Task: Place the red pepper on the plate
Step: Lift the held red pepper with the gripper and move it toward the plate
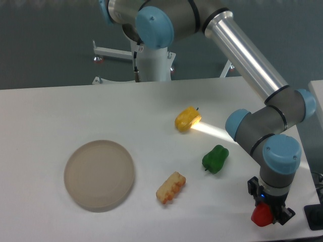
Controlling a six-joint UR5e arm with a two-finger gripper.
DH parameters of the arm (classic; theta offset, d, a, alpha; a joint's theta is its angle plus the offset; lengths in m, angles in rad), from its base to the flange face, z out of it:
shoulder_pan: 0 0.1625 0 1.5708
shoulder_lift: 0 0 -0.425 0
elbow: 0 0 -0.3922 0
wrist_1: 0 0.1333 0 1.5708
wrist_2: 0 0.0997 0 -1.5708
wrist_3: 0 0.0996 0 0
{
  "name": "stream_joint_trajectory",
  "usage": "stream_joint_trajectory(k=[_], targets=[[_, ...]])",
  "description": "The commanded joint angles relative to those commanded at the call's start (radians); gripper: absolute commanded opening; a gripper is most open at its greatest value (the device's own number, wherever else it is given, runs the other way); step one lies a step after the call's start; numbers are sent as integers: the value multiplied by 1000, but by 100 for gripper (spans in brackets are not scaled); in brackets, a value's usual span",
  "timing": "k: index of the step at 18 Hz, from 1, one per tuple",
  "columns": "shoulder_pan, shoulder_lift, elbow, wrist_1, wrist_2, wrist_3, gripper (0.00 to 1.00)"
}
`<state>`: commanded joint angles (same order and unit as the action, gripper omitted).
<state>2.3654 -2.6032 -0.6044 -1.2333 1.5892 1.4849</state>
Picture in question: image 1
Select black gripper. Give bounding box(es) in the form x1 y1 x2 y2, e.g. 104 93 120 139
247 176 295 225

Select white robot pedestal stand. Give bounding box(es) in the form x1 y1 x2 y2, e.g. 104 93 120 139
91 40 237 85

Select red toy pepper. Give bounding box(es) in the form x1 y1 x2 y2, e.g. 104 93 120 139
251 203 274 227

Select beige round plate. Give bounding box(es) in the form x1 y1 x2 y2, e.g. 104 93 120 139
64 140 135 213

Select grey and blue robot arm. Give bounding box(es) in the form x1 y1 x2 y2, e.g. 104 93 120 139
99 1 316 227

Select green toy pepper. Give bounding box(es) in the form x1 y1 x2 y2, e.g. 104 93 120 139
202 145 229 174

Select orange toy waffle piece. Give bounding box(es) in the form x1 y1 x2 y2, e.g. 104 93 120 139
156 171 186 204

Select yellow toy pepper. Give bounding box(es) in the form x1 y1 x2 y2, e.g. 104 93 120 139
175 106 201 132

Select black device at table edge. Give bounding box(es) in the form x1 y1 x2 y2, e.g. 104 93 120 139
304 204 322 231

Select black hanging cable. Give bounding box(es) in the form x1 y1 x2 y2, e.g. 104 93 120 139
133 37 144 83

